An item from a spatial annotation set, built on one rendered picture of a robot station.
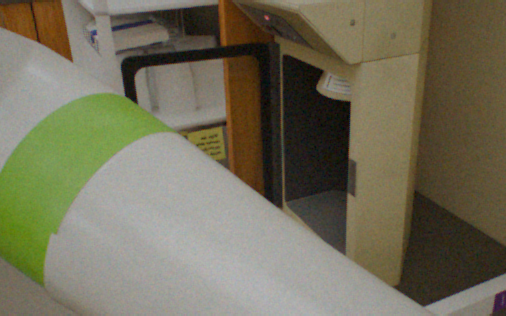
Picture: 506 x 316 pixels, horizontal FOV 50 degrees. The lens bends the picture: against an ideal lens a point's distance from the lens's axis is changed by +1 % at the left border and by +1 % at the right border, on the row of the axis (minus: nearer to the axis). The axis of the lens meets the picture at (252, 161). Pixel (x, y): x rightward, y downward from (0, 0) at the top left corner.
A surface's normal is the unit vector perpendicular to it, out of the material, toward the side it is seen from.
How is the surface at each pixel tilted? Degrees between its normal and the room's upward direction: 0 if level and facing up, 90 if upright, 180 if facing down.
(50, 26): 90
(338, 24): 90
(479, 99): 90
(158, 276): 59
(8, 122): 40
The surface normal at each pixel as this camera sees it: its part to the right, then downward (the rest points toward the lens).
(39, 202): -0.32, -0.07
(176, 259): -0.18, -0.26
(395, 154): 0.41, 0.37
